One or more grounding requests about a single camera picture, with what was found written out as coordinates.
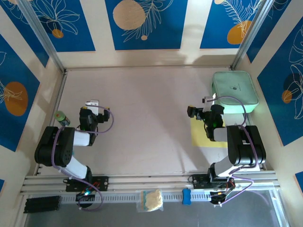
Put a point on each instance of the aluminium corner post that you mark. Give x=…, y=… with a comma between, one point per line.
x=42, y=33
x=251, y=33

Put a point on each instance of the clear bag with beige contents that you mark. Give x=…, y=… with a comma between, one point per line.
x=154, y=199

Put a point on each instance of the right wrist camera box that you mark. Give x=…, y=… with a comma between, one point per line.
x=209, y=98

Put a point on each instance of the aluminium front frame rail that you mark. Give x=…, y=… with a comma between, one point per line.
x=146, y=180

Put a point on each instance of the blue plastic clip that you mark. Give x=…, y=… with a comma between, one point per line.
x=186, y=196

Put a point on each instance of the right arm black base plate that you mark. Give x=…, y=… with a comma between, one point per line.
x=197, y=180

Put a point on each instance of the black ribbed block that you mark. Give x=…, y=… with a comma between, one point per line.
x=42, y=204

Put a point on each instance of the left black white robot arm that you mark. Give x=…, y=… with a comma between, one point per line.
x=64, y=151

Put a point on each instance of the mint green zip case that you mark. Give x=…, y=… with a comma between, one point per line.
x=236, y=82

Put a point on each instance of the yellow paper sheet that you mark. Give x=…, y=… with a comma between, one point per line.
x=198, y=138

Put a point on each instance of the small green capped bottle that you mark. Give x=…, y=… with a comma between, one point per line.
x=62, y=118

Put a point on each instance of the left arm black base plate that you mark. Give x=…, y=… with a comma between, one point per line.
x=104, y=183

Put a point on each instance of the grey metal sheet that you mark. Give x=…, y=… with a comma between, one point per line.
x=118, y=217

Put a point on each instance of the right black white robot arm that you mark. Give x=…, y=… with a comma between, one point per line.
x=246, y=146

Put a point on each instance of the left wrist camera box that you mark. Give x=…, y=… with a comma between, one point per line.
x=93, y=105

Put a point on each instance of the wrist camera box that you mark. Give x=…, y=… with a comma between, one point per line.
x=93, y=105
x=209, y=98

